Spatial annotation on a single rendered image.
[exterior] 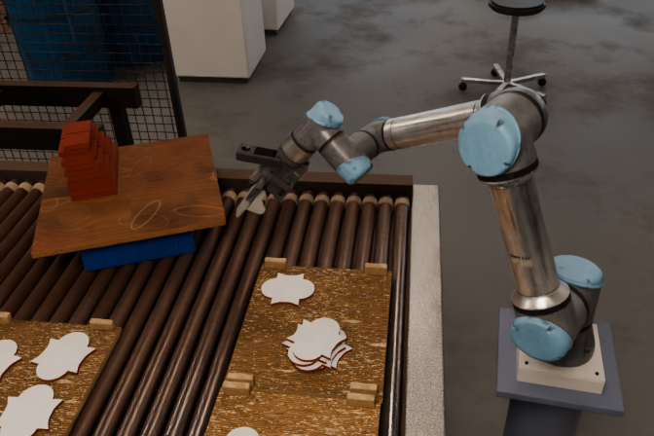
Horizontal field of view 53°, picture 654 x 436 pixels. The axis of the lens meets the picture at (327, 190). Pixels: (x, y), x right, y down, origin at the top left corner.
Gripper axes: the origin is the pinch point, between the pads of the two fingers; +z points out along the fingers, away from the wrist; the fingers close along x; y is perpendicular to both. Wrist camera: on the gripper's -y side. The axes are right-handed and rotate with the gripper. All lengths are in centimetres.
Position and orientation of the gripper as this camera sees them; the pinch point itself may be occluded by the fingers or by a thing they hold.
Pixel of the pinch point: (240, 198)
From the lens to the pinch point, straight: 166.8
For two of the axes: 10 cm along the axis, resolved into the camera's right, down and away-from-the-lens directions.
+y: 7.9, 5.6, 2.7
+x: 1.3, -5.7, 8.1
